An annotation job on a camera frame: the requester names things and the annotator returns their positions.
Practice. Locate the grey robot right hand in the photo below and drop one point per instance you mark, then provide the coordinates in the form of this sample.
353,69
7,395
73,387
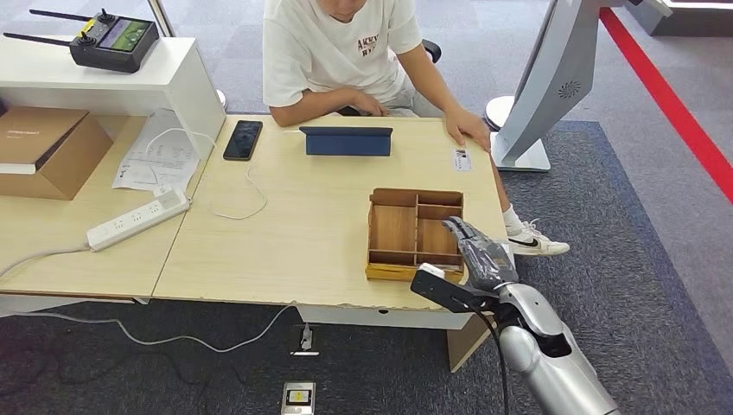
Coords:
487,263

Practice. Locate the person's right hand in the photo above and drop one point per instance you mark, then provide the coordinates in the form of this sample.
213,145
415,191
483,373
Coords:
369,106

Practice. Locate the person's left hand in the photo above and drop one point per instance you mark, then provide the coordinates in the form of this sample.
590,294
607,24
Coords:
467,126

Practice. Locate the wooden compartment organizer box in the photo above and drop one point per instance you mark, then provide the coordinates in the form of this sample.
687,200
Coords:
395,229

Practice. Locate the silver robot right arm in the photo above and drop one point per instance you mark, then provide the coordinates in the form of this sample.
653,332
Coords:
550,372

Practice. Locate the person's right forearm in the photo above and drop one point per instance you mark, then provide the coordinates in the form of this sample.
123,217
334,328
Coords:
309,109

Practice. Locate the person's left forearm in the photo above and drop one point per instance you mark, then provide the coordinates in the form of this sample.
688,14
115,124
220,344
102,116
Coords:
438,86

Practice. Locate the person's white sneaker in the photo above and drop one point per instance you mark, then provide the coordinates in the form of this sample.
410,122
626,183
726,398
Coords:
538,245

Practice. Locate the person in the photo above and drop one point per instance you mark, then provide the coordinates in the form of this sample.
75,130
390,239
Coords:
320,51

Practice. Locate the blue tablet case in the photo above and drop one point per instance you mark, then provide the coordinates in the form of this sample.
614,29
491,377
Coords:
346,142

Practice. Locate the wooden desk leg panel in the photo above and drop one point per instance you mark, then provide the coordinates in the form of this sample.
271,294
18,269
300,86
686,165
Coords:
465,343

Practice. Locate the grey kiosk stand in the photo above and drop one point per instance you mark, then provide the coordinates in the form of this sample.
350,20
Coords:
558,68

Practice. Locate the black smartphone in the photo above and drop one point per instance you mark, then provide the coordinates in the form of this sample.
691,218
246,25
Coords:
243,140

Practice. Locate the dark grey carpet mat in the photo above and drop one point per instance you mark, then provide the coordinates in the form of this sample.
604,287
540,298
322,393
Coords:
630,258

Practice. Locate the red floor tape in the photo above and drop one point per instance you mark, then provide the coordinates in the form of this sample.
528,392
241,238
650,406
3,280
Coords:
658,94

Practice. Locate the floor outlet with plug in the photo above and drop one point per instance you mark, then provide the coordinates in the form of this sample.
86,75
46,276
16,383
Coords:
306,339

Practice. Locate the white desk shelf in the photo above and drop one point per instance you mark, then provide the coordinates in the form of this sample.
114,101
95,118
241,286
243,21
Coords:
170,85

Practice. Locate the large printed paper sheet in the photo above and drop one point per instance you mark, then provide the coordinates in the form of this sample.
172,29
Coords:
168,159

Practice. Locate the metal floor socket box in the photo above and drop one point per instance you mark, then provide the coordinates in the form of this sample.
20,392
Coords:
298,397

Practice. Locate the grey display platform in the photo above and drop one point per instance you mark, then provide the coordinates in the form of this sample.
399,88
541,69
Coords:
687,24

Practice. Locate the small printed paper sheet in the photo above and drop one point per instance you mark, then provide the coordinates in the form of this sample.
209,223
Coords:
133,176

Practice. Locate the white power strip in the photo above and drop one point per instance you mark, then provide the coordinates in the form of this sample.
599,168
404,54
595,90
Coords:
137,220

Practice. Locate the black remote controller with antennas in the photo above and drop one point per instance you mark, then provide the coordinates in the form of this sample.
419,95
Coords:
113,47

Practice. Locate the brown cardboard box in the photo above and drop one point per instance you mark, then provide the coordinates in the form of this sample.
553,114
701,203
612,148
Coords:
73,165

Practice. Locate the flat brown product box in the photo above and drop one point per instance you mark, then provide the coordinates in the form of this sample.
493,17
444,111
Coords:
33,135

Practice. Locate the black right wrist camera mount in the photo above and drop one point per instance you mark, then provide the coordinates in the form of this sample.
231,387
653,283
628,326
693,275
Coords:
441,289

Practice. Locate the white desk apron rail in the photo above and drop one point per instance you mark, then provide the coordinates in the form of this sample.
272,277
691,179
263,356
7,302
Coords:
34,302
389,317

